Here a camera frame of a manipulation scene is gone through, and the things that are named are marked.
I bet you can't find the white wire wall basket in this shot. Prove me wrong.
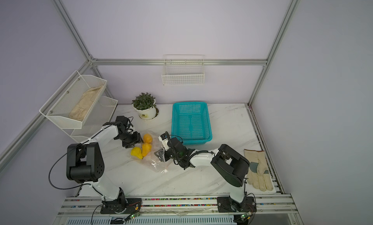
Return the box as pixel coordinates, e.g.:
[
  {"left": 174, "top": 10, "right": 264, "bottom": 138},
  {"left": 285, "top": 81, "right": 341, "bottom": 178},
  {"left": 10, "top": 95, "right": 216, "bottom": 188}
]
[{"left": 161, "top": 54, "right": 205, "bottom": 86}]

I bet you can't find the teal plastic basket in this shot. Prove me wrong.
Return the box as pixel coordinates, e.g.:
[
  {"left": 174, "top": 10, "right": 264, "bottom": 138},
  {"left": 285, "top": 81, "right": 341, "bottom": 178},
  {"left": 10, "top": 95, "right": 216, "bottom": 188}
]
[{"left": 172, "top": 102, "right": 213, "bottom": 145}]

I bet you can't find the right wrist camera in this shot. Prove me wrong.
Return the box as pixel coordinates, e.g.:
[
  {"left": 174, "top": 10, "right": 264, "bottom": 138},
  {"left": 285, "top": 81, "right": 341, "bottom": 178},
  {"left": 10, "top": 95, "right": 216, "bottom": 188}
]
[{"left": 158, "top": 132, "right": 170, "bottom": 151}]

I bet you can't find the green leafy plant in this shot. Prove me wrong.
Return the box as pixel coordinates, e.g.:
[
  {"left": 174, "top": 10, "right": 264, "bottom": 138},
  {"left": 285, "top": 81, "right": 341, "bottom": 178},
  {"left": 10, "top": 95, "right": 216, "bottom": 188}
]
[{"left": 132, "top": 93, "right": 156, "bottom": 110}]

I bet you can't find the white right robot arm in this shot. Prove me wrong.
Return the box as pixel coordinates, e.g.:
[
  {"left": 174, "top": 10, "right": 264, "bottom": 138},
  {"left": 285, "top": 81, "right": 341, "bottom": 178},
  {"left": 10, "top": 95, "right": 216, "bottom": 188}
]
[{"left": 155, "top": 134, "right": 250, "bottom": 204}]

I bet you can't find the white two-tier mesh shelf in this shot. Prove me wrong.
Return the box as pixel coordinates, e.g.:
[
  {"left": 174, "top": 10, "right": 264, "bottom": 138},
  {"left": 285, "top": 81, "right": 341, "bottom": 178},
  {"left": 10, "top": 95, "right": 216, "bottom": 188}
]
[{"left": 39, "top": 71, "right": 118, "bottom": 142}]

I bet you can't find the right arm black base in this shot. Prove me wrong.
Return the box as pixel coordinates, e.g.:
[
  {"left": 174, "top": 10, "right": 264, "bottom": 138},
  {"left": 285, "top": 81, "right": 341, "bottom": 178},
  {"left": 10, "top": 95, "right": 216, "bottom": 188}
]
[{"left": 217, "top": 196, "right": 257, "bottom": 213}]

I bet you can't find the beige glove on shelf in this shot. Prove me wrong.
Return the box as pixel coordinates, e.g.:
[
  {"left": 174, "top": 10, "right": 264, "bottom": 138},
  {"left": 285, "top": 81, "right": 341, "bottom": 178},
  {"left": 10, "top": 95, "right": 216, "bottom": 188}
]
[{"left": 69, "top": 86, "right": 103, "bottom": 122}]

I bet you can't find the white pot saucer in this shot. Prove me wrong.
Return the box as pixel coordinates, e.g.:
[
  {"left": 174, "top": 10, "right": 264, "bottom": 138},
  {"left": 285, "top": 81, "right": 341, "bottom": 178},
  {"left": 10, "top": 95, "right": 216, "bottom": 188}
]
[{"left": 139, "top": 107, "right": 160, "bottom": 121}]

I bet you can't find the beige work glove on table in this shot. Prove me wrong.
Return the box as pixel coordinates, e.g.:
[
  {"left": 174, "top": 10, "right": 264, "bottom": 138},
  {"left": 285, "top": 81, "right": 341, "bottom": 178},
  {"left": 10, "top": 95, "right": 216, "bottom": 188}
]
[{"left": 244, "top": 149, "right": 274, "bottom": 192}]

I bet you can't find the orange pear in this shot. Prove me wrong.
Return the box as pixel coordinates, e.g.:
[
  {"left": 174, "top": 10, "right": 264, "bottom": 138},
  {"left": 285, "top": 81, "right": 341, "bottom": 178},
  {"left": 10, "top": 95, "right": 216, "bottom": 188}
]
[
  {"left": 142, "top": 143, "right": 152, "bottom": 157},
  {"left": 143, "top": 133, "right": 153, "bottom": 143}
]

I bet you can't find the yellow pear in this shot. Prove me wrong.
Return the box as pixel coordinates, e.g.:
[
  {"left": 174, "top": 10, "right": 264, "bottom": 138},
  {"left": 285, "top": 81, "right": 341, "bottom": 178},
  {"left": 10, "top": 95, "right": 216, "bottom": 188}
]
[{"left": 130, "top": 147, "right": 143, "bottom": 159}]

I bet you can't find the aluminium front rail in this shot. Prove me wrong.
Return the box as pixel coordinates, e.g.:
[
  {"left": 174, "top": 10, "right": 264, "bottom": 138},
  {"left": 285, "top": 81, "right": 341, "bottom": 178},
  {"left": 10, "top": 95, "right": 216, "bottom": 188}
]
[{"left": 53, "top": 194, "right": 303, "bottom": 225}]

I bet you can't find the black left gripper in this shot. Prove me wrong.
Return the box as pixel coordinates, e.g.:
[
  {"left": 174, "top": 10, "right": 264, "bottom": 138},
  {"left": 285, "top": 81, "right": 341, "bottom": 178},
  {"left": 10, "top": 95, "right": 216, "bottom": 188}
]
[{"left": 117, "top": 131, "right": 144, "bottom": 149}]

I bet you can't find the clear zip-top plastic bag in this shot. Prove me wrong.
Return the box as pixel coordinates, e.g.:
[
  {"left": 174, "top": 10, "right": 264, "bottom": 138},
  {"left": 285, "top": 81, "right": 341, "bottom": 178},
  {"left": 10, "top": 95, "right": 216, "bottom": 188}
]
[{"left": 129, "top": 131, "right": 170, "bottom": 173}]

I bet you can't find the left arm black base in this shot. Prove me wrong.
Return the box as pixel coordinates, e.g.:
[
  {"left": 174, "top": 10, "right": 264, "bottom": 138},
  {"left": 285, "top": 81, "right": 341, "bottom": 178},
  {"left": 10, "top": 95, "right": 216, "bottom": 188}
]
[{"left": 100, "top": 188, "right": 142, "bottom": 214}]

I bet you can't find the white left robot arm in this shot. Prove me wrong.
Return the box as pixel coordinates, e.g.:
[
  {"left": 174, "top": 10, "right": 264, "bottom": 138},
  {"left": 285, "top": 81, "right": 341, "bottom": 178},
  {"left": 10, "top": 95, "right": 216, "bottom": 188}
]
[{"left": 66, "top": 116, "right": 142, "bottom": 202}]

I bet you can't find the white plastic flower pot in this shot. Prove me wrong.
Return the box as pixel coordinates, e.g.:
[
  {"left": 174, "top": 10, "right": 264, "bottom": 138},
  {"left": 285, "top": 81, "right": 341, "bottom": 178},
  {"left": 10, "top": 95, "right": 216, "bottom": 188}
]
[{"left": 133, "top": 103, "right": 157, "bottom": 121}]

